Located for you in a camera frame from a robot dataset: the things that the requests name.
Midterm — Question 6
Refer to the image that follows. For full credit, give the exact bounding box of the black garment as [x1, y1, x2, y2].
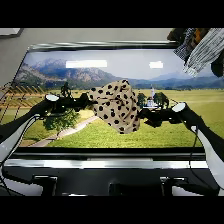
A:
[210, 49, 224, 78]

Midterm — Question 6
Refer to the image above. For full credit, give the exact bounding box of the beige black-dotted garment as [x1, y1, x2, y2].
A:
[87, 79, 142, 135]

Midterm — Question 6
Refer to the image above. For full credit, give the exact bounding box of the brown clothes hanger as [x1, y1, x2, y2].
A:
[0, 83, 48, 113]

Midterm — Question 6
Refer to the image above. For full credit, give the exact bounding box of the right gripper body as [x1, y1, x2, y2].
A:
[138, 107, 175, 129]

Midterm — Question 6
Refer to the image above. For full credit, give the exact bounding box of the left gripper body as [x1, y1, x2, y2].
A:
[67, 93, 93, 111]

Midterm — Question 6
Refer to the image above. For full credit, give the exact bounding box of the silver frame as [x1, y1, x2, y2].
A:
[0, 156, 224, 197]

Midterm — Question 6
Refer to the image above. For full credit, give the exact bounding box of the black-white checked garment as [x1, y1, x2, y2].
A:
[173, 28, 198, 62]

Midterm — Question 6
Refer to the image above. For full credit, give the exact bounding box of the brown patterned garment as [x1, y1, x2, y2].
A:
[191, 28, 212, 46]

